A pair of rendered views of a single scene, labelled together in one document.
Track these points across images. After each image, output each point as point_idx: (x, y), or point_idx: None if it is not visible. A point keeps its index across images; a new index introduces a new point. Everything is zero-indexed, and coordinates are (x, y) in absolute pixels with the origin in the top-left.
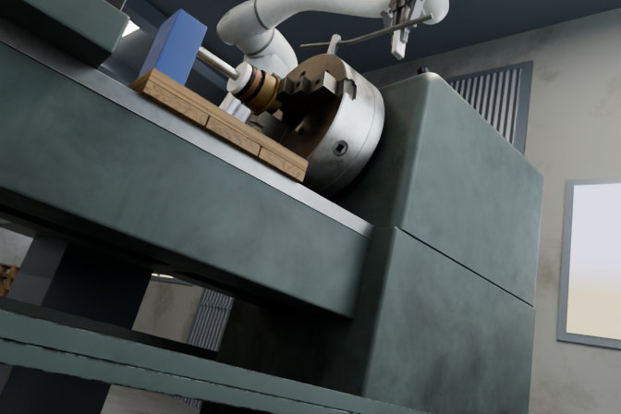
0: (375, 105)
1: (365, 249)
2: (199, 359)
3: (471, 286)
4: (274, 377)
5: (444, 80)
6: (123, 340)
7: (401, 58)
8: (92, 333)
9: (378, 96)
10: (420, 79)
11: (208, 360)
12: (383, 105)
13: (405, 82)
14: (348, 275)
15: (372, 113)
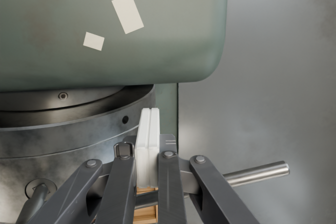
0: (154, 107)
1: None
2: (178, 128)
3: None
4: (178, 103)
5: (225, 28)
6: (178, 147)
7: (152, 109)
8: (178, 153)
9: (148, 107)
10: (200, 80)
11: (178, 125)
12: (152, 95)
13: (167, 83)
14: None
15: (155, 105)
